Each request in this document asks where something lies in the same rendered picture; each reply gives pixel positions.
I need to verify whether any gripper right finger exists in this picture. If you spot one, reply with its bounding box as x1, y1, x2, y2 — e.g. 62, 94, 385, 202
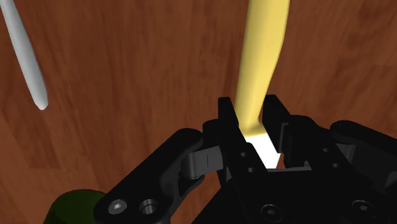
261, 94, 397, 199

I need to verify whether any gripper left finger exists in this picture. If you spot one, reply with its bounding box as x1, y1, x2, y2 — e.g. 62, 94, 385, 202
94, 96, 268, 224

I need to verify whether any yellow-handled knife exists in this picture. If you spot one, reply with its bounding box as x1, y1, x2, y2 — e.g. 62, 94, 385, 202
233, 0, 291, 170

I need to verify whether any dark green round object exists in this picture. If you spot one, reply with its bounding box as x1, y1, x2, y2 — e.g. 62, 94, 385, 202
43, 189, 107, 224

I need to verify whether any grey slender utensil handle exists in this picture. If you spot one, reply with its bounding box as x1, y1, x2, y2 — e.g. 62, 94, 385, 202
0, 0, 49, 111

